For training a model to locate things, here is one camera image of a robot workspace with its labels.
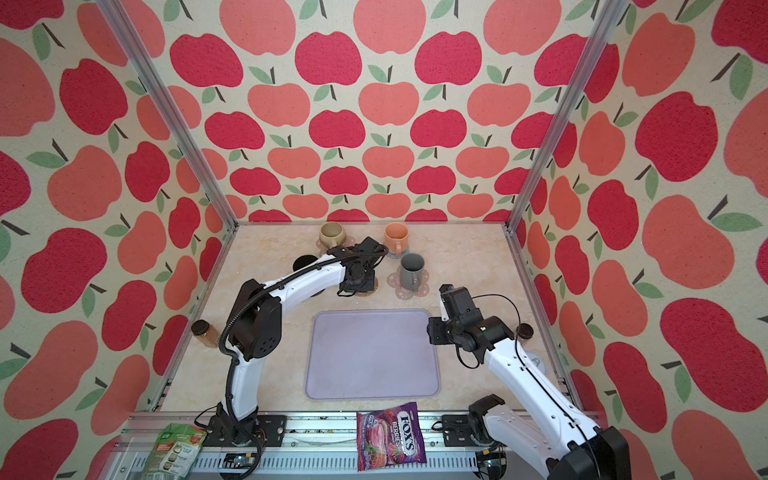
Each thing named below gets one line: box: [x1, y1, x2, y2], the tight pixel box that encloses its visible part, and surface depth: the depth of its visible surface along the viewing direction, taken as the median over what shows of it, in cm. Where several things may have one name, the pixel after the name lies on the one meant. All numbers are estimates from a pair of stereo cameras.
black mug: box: [292, 255, 318, 271], surface depth 100 cm
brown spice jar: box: [191, 319, 220, 349], surface depth 86 cm
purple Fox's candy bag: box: [356, 402, 427, 472], surface depth 73 cm
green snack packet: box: [140, 423, 207, 480], surface depth 72 cm
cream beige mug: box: [319, 221, 346, 250], surface depth 110 cm
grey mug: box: [400, 252, 425, 291], surface depth 98 cm
